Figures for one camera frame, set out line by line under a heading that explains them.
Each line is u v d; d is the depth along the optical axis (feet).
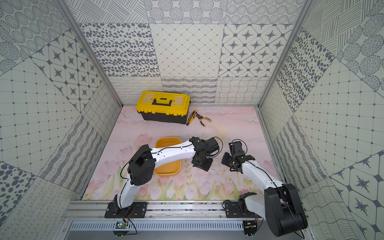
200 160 2.34
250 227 2.39
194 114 3.73
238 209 2.40
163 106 3.19
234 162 2.10
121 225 2.35
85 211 2.48
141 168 1.66
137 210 2.42
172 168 2.82
